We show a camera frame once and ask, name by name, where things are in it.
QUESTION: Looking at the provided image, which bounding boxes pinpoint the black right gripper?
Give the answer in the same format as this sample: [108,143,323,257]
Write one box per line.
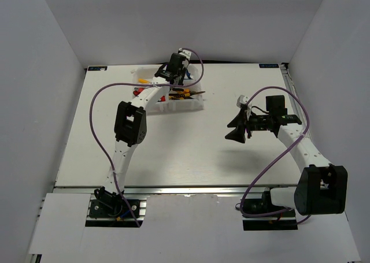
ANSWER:
[225,109,272,143]

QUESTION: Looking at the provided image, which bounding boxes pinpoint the blue wire cutters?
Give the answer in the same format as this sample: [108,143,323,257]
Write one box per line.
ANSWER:
[186,69,193,80]

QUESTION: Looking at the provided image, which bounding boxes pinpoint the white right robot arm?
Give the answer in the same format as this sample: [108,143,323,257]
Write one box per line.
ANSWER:
[225,95,348,216]

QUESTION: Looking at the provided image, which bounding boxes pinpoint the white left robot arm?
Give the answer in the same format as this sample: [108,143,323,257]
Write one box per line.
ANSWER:
[95,49,191,216]

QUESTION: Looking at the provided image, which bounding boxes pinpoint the white compartment tray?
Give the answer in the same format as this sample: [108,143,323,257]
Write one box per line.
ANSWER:
[132,64,204,114]

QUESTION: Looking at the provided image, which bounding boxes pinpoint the blue sticker right corner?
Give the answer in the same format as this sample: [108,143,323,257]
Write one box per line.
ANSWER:
[258,64,280,69]

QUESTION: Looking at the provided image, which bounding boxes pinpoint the blue sticker corner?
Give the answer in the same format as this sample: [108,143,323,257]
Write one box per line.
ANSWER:
[258,64,280,69]
[87,66,108,72]

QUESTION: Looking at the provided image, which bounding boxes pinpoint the blue sticker left corner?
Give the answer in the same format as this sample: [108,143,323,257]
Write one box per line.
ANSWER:
[87,66,108,72]

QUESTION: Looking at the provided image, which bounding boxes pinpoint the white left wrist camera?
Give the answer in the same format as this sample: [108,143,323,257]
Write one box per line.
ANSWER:
[178,48,192,64]

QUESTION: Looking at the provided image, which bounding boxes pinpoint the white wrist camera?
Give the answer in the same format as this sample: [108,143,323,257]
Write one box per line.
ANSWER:
[236,95,251,120]
[178,48,192,64]

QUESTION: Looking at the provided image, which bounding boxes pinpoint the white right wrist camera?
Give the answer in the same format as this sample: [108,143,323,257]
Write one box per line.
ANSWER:
[236,95,251,120]

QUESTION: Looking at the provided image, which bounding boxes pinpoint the aluminium rail front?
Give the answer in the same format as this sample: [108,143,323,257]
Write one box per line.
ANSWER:
[53,184,298,197]

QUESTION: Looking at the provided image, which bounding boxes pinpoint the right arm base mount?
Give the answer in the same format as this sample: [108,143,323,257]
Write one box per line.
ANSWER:
[242,188,298,232]

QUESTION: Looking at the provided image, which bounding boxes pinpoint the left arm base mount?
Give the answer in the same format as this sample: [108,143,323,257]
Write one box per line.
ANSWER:
[85,187,144,228]

